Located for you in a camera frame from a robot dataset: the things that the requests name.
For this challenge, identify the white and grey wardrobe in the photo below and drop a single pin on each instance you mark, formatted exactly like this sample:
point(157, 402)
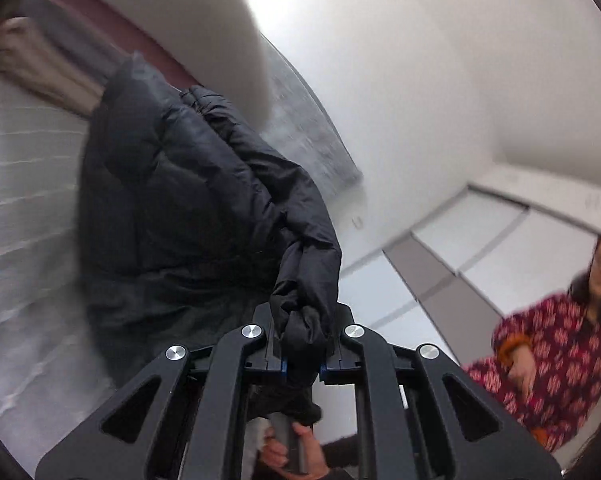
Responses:
point(460, 270)

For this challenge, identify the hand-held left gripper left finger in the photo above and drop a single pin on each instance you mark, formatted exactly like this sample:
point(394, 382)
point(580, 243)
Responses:
point(275, 355)

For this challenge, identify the white checkered bedspread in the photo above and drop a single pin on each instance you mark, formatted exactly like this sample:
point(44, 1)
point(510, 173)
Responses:
point(25, 210)

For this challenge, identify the grey quilted mat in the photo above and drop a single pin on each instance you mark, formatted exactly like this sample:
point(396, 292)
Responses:
point(310, 125)

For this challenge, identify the pink folded blanket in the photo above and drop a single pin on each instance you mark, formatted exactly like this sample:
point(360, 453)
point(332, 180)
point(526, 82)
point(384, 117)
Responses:
point(110, 20)

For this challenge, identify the grey folded blanket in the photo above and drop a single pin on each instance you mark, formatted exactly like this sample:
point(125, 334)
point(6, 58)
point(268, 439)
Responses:
point(55, 25)

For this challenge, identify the large white cushion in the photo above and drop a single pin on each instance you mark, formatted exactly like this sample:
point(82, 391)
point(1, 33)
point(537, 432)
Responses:
point(190, 15)

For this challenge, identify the black puffer jacket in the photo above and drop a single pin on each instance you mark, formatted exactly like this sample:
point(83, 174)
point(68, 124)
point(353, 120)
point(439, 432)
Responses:
point(180, 200)

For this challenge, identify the person's right hand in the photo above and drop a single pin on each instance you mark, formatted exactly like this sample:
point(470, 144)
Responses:
point(313, 452)

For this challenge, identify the beige folded blanket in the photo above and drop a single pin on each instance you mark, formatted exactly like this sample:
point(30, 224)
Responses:
point(35, 70)

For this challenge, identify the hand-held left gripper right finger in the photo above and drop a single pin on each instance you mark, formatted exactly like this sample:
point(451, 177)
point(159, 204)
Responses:
point(333, 360)

